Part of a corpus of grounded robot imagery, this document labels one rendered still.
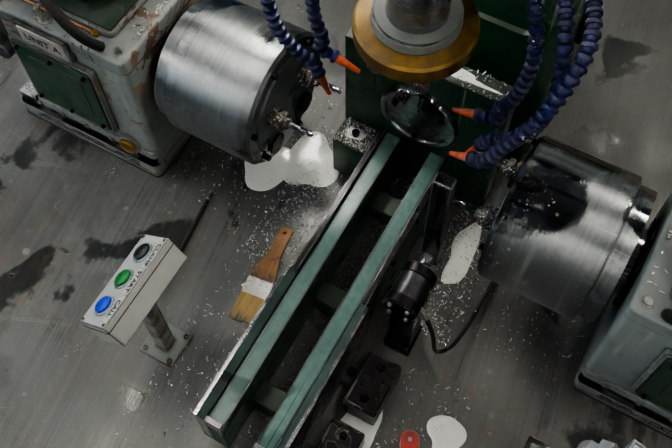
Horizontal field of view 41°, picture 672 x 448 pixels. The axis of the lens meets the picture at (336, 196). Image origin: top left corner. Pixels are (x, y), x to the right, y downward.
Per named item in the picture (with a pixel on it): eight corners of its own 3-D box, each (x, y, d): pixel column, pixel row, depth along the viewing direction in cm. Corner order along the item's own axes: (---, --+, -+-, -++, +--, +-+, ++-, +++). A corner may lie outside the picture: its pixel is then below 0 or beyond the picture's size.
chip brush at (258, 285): (276, 224, 170) (275, 222, 169) (299, 233, 169) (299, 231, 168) (228, 318, 161) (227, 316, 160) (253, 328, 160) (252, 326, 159)
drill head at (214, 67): (182, 26, 178) (159, -65, 157) (341, 99, 170) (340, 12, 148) (108, 117, 168) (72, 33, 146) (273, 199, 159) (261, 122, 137)
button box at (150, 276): (163, 251, 145) (142, 231, 142) (189, 256, 140) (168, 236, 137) (100, 339, 138) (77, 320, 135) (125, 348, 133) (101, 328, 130)
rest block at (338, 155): (347, 146, 178) (347, 112, 167) (377, 160, 176) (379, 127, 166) (332, 168, 175) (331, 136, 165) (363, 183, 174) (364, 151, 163)
